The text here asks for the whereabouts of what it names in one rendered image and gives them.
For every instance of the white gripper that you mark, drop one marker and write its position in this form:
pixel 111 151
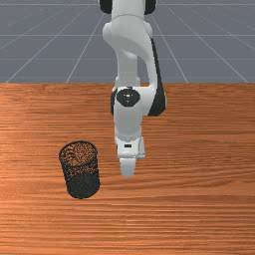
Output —
pixel 128 156

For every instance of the dark mesh basket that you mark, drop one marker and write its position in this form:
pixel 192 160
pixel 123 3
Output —
pixel 81 172

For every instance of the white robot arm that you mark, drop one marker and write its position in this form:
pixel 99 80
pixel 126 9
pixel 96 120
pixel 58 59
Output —
pixel 129 50

